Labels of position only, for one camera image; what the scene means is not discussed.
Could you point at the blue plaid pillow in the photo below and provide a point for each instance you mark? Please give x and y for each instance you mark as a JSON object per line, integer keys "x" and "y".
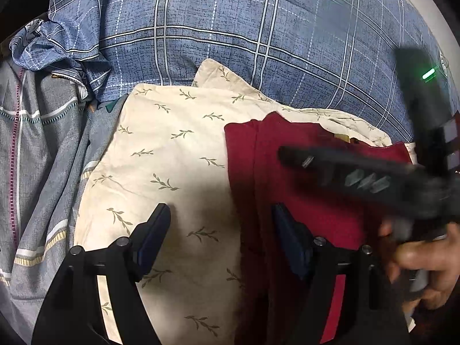
{"x": 334, "y": 54}

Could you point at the person's right hand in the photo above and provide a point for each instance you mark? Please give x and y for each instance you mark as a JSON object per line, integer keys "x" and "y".
{"x": 439, "y": 258}

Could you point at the dark red garment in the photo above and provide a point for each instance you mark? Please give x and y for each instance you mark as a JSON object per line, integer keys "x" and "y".
{"x": 259, "y": 180}

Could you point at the cream leaf-print pillow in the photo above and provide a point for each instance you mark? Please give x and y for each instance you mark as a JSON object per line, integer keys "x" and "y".
{"x": 169, "y": 147}

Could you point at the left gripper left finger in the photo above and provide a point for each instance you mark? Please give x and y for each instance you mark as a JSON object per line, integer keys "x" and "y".
{"x": 71, "y": 312}

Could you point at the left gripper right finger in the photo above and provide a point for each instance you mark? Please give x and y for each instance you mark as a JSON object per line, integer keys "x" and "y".
{"x": 328, "y": 282}

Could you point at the grey star-print bedsheet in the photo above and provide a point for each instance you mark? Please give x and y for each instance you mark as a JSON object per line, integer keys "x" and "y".
{"x": 53, "y": 134}

